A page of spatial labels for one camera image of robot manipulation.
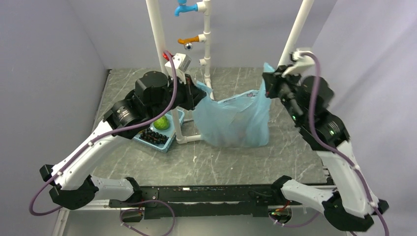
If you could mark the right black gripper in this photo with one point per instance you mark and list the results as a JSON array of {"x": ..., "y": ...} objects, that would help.
[{"x": 273, "y": 79}]

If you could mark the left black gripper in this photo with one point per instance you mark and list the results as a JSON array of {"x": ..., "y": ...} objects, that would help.
[{"x": 193, "y": 95}]

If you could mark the light blue plastic bag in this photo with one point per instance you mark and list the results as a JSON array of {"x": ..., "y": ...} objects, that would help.
[{"x": 240, "y": 121}]

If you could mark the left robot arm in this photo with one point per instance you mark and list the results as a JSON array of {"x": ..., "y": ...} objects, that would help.
[{"x": 72, "y": 184}]

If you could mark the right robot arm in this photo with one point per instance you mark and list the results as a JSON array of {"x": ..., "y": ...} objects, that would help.
[{"x": 351, "y": 205}]

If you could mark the green fake fruit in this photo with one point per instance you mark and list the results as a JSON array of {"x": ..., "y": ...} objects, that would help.
[{"x": 162, "y": 123}]

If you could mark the black fake grapes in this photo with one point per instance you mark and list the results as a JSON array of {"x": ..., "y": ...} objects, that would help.
[{"x": 153, "y": 137}]

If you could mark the light blue plastic basket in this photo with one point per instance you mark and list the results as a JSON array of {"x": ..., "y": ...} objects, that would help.
[{"x": 170, "y": 133}]

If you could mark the orange plastic faucet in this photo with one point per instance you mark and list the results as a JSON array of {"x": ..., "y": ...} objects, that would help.
[{"x": 188, "y": 42}]

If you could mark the blue plastic faucet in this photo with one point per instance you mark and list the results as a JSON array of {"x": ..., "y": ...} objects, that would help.
[{"x": 183, "y": 7}]

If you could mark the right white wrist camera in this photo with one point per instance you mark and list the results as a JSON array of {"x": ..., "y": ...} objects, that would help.
[{"x": 301, "y": 62}]

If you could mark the white pvc pipe frame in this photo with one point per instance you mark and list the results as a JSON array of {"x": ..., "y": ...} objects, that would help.
[{"x": 205, "y": 7}]

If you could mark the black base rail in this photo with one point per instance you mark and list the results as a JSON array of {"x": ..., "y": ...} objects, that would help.
[{"x": 206, "y": 200}]

